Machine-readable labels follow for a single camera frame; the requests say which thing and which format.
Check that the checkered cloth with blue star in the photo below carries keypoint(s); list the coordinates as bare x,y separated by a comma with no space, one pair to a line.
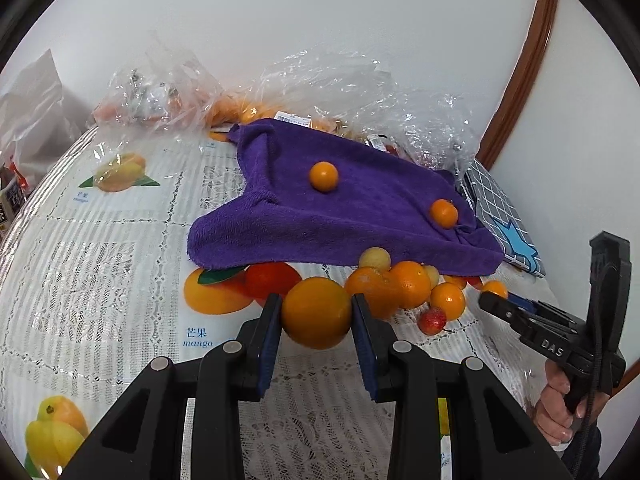
495,200

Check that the person's right hand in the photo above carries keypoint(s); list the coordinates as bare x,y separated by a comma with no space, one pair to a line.
552,405

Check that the purple towel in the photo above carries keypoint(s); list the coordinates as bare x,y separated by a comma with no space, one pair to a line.
350,215

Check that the orange in plastic bag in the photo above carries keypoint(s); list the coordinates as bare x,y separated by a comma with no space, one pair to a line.
225,110

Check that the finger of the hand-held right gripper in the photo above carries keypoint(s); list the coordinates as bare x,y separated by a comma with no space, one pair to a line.
500,306
527,304

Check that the small yellow plum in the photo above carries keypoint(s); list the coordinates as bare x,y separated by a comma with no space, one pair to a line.
375,258
432,275

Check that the grey plastic bag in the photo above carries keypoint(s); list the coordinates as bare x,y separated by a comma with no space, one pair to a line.
35,105

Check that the red lychee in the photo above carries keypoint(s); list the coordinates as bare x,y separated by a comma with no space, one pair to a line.
431,320

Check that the mango printed lace tablecloth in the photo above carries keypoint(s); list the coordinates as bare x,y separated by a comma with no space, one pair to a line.
125,260

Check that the brown wooden door frame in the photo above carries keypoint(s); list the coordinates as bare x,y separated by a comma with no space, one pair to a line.
537,40

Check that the white paper label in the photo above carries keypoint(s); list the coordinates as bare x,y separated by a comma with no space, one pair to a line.
293,119

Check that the printed package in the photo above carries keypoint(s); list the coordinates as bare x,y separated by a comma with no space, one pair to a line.
10,195

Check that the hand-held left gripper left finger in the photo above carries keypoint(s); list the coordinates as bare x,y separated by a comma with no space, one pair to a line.
269,345

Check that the small orange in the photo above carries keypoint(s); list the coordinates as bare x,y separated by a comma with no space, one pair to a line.
448,301
323,176
444,213
494,289

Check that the clear plastic bag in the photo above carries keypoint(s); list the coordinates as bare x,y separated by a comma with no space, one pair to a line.
150,90
425,130
320,85

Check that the large orange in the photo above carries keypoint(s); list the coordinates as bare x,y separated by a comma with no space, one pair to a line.
411,284
316,312
370,291

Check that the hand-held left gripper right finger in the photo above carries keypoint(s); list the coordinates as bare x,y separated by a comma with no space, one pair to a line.
369,355

